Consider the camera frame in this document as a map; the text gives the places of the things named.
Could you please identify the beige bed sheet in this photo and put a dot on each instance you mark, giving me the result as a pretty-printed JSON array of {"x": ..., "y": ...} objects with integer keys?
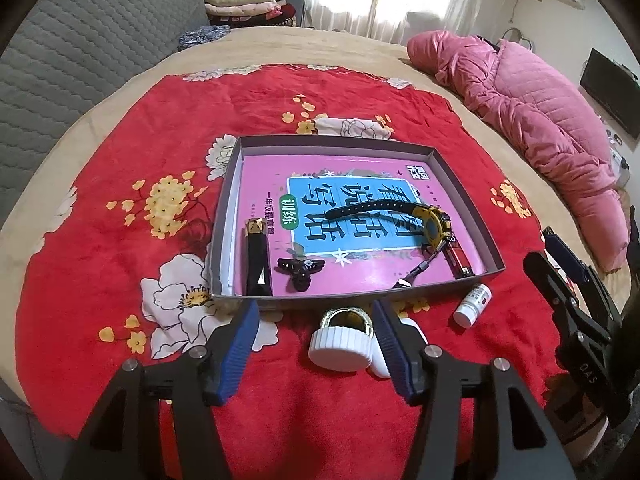
[{"x": 325, "y": 45}]

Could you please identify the white pill bottle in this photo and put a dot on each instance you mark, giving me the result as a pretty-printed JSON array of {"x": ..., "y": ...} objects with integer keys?
[{"x": 470, "y": 310}]

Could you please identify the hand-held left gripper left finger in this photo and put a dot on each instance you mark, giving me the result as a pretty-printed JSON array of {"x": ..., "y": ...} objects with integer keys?
[{"x": 237, "y": 350}]

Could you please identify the black lighter with gold top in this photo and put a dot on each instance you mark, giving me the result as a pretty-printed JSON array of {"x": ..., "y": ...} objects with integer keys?
[{"x": 259, "y": 265}]

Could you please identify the black flat television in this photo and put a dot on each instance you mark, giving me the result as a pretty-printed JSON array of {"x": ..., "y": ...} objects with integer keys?
[{"x": 607, "y": 90}]

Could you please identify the black hair clip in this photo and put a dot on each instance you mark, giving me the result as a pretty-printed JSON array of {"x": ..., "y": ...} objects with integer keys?
[{"x": 300, "y": 270}]

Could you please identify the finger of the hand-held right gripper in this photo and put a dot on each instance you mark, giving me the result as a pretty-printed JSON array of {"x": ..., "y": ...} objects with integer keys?
[
  {"x": 565, "y": 255},
  {"x": 550, "y": 285}
]

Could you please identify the grey quilted cover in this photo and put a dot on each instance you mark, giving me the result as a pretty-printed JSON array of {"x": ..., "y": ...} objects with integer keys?
[{"x": 75, "y": 60}]

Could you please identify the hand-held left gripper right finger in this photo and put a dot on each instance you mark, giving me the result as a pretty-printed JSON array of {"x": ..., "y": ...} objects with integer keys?
[{"x": 395, "y": 355}]

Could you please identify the yellow black wristwatch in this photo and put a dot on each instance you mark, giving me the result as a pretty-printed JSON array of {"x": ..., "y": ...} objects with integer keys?
[{"x": 435, "y": 225}]

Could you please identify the red black lighter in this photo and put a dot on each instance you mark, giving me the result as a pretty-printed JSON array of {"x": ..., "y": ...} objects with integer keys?
[{"x": 457, "y": 260}]

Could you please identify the stack of folded clothes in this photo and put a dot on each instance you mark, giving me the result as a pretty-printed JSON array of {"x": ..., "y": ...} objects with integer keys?
[{"x": 282, "y": 14}]

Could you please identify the white jar with cap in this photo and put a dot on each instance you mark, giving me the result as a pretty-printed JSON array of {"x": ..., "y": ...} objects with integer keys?
[{"x": 411, "y": 331}]

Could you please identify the pink book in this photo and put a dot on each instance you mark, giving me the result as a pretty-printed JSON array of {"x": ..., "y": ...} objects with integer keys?
[{"x": 265, "y": 175}]

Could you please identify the pink folded cloth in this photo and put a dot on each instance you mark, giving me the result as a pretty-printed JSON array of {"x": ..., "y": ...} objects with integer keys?
[{"x": 240, "y": 9}]

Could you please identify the shallow grey cardboard box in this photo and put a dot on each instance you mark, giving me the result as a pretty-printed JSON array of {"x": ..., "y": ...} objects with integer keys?
[{"x": 225, "y": 220}]

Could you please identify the pink quilt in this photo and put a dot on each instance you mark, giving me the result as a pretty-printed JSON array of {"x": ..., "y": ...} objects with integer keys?
[{"x": 525, "y": 100}]

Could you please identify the blue patterned cloth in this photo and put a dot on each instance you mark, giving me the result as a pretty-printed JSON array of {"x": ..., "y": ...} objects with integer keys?
[{"x": 205, "y": 37}]

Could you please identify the red floral blanket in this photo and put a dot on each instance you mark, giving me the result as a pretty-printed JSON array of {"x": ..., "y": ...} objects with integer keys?
[{"x": 150, "y": 135}]

